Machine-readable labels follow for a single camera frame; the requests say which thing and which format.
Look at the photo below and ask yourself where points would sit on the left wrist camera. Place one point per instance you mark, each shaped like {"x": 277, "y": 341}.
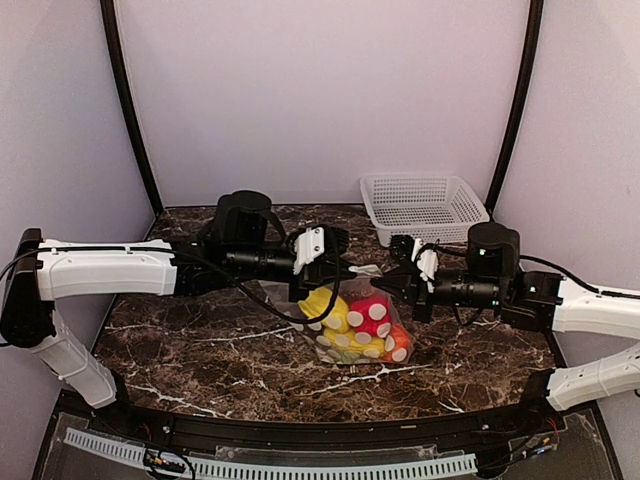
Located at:
{"x": 312, "y": 243}

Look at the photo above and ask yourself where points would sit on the yellow fake lemon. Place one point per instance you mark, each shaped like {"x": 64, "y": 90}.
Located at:
{"x": 316, "y": 303}

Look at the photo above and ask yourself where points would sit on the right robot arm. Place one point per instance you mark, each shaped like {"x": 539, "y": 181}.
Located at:
{"x": 547, "y": 301}

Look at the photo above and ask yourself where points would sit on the orange fake pumpkin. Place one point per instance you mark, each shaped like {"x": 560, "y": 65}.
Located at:
{"x": 397, "y": 345}

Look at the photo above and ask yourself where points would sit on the black frame post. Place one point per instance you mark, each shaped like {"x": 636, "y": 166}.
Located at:
{"x": 123, "y": 89}
{"x": 521, "y": 89}

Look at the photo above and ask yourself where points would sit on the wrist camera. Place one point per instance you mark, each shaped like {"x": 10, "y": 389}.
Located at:
{"x": 312, "y": 243}
{"x": 417, "y": 252}

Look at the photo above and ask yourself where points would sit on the polka dot zip bag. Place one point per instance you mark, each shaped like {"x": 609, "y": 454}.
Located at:
{"x": 350, "y": 291}

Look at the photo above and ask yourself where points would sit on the white cable duct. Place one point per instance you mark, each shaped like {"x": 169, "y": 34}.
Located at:
{"x": 246, "y": 463}

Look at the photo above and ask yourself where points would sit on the red fake pepper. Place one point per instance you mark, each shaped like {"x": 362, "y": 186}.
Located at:
{"x": 371, "y": 315}

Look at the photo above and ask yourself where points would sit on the yellow fake banana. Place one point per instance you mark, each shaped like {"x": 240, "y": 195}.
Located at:
{"x": 359, "y": 343}

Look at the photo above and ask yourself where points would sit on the white plastic basket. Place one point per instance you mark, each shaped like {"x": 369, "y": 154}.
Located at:
{"x": 430, "y": 207}

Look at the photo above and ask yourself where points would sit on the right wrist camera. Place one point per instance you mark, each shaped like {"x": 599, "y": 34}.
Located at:
{"x": 417, "y": 252}

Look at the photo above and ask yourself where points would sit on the right black frame post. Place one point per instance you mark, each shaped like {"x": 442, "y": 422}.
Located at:
{"x": 521, "y": 89}

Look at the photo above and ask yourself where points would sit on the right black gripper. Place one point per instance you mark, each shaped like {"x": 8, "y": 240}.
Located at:
{"x": 409, "y": 286}

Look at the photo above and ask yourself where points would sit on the left black frame post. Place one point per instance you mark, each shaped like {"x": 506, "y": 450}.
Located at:
{"x": 123, "y": 89}

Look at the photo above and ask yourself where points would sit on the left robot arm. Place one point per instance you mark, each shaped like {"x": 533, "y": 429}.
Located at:
{"x": 245, "y": 241}

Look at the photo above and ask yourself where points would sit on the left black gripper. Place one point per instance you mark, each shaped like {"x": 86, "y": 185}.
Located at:
{"x": 314, "y": 272}

